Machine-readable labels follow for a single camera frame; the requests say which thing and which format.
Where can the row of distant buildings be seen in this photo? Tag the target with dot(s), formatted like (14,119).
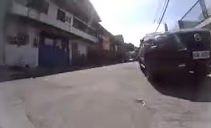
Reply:
(109,48)

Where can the grey concrete road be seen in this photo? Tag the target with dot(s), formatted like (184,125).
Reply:
(99,96)

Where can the grey two-storey building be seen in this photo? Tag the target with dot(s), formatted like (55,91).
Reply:
(43,36)

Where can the dark car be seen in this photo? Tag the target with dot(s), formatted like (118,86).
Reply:
(176,53)

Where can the white building with fence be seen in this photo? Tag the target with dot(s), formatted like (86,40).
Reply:
(201,16)

